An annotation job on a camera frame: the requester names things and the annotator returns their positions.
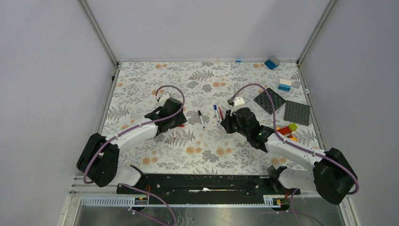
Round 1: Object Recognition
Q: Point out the orange red pen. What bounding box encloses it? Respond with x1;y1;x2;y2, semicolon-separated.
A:
218;107;224;121

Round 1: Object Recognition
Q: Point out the white marker black tip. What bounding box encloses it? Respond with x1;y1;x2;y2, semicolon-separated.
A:
198;110;205;128

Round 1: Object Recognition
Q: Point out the white marker blue end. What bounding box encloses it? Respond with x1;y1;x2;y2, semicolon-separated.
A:
213;104;220;122

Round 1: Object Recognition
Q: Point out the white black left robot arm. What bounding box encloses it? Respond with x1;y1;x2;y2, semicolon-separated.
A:
76;97;187;194

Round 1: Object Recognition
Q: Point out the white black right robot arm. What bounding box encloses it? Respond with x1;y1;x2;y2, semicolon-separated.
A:
220;107;359;205

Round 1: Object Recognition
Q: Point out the dark green lego baseplate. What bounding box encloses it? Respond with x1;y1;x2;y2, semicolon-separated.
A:
254;88;286;114

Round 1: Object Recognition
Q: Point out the floral table mat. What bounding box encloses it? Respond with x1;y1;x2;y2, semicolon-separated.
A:
102;62;307;175

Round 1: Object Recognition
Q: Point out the colourful lego brick pile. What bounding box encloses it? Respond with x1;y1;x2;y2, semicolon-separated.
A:
277;123;298;142

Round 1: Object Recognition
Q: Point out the grey lego baseplate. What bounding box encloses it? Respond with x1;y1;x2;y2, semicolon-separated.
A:
283;100;310;126

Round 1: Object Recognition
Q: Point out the white blue lego brick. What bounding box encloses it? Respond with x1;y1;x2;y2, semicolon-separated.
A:
278;79;292;92

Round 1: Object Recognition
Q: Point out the blue grey lego brick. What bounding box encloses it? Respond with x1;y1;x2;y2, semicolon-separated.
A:
264;55;280;70

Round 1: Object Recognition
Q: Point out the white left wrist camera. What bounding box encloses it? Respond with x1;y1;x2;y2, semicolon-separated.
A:
156;92;170;106

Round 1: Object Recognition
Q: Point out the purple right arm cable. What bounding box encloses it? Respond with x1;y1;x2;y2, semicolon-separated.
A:
231;83;360;226

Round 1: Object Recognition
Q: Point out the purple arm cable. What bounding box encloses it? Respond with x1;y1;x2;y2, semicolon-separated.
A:
231;83;360;226
82;85;186;226

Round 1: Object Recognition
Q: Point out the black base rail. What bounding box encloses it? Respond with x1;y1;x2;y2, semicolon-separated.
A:
134;174;294;205

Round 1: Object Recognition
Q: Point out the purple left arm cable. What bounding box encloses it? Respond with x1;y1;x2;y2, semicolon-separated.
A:
82;85;186;226

